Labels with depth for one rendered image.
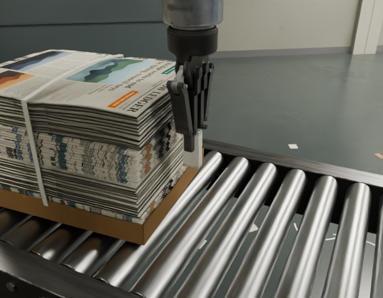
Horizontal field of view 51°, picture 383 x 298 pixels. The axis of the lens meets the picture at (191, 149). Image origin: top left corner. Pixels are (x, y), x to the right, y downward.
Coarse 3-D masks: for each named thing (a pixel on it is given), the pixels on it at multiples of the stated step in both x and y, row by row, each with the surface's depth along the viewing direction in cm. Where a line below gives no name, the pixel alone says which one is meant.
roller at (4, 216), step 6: (6, 210) 74; (12, 210) 74; (0, 216) 72; (6, 216) 73; (12, 216) 73; (18, 216) 74; (24, 216) 75; (30, 216) 76; (0, 222) 71; (6, 222) 72; (12, 222) 73; (18, 222) 74; (0, 228) 71; (6, 228) 72; (12, 228) 73; (0, 234) 71; (6, 234) 72
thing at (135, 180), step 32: (128, 64) 77; (160, 64) 77; (64, 96) 61; (96, 96) 60; (128, 96) 60; (160, 96) 61; (64, 128) 60; (96, 128) 58; (128, 128) 56; (160, 128) 63; (64, 160) 63; (96, 160) 60; (128, 160) 58; (160, 160) 66; (64, 192) 66; (96, 192) 63; (128, 192) 60; (160, 192) 68
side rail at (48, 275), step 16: (0, 256) 63; (16, 256) 63; (32, 256) 63; (0, 272) 61; (16, 272) 60; (32, 272) 60; (48, 272) 60; (64, 272) 60; (0, 288) 63; (16, 288) 61; (32, 288) 59; (48, 288) 57; (64, 288) 57; (80, 288) 57; (96, 288) 57; (112, 288) 57
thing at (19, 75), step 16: (0, 64) 76; (16, 64) 76; (32, 64) 76; (48, 64) 77; (64, 64) 77; (80, 64) 77; (0, 80) 68; (16, 80) 68; (32, 80) 68; (48, 80) 69; (0, 96) 62; (0, 112) 64; (0, 128) 65; (16, 128) 64; (0, 144) 67; (16, 144) 66; (0, 160) 68; (16, 160) 67; (0, 176) 70; (16, 176) 68; (32, 192) 69
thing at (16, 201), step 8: (0, 192) 72; (8, 192) 71; (16, 192) 70; (0, 200) 73; (8, 200) 72; (16, 200) 71; (24, 200) 70; (8, 208) 73; (16, 208) 72; (24, 208) 71; (32, 208) 71
